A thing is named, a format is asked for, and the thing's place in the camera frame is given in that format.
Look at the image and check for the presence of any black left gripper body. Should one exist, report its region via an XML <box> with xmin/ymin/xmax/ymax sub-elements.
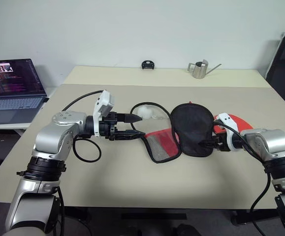
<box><xmin>99</xmin><ymin>111</ymin><xmax>123</xmax><ymax>141</ymax></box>

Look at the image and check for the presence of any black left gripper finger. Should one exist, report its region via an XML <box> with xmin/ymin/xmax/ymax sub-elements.
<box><xmin>115</xmin><ymin>130</ymin><xmax>146</xmax><ymax>141</ymax></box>
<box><xmin>117</xmin><ymin>113</ymin><xmax>143</xmax><ymax>124</ymax></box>

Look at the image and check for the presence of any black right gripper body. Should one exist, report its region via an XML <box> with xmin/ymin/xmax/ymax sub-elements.
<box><xmin>211</xmin><ymin>134</ymin><xmax>229</xmax><ymax>152</ymax></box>

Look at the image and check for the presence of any black and red paddle case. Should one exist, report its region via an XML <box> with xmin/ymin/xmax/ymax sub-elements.
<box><xmin>130</xmin><ymin>100</ymin><xmax>216</xmax><ymax>163</ymax></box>

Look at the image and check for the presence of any small black clamp holder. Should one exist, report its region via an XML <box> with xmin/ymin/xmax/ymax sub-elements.
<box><xmin>141</xmin><ymin>59</ymin><xmax>156</xmax><ymax>71</ymax></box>

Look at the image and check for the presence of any silver metal watering can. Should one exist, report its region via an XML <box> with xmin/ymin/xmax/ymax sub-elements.
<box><xmin>187</xmin><ymin>59</ymin><xmax>223</xmax><ymax>80</ymax></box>

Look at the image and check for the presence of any black table foot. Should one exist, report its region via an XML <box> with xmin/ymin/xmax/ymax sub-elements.
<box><xmin>230</xmin><ymin>209</ymin><xmax>281</xmax><ymax>227</ymax></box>

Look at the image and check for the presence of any dark rounded shape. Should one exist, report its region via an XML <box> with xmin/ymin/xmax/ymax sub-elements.
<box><xmin>176</xmin><ymin>223</ymin><xmax>200</xmax><ymax>236</ymax></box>

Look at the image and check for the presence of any open grey laptop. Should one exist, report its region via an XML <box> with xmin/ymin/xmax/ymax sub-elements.
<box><xmin>0</xmin><ymin>58</ymin><xmax>47</xmax><ymax>125</ymax></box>

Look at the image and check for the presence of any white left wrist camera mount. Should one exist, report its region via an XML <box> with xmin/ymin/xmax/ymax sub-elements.
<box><xmin>94</xmin><ymin>89</ymin><xmax>116</xmax><ymax>137</ymax></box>

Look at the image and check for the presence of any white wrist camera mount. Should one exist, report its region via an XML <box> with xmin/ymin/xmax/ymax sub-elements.
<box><xmin>94</xmin><ymin>89</ymin><xmax>116</xmax><ymax>137</ymax></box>
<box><xmin>214</xmin><ymin>113</ymin><xmax>243</xmax><ymax>152</ymax></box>

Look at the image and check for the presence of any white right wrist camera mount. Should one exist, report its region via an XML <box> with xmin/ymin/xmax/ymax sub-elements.
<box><xmin>214</xmin><ymin>113</ymin><xmax>243</xmax><ymax>152</ymax></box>

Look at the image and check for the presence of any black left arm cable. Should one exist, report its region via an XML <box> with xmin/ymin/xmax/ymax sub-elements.
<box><xmin>55</xmin><ymin>90</ymin><xmax>104</xmax><ymax>234</ymax></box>

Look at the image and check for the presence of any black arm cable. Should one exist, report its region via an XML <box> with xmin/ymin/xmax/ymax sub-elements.
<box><xmin>55</xmin><ymin>90</ymin><xmax>104</xmax><ymax>234</ymax></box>
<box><xmin>213</xmin><ymin>119</ymin><xmax>275</xmax><ymax>236</ymax></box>

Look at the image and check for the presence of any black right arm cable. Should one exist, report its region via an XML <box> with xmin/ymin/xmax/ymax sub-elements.
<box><xmin>213</xmin><ymin>119</ymin><xmax>275</xmax><ymax>236</ymax></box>

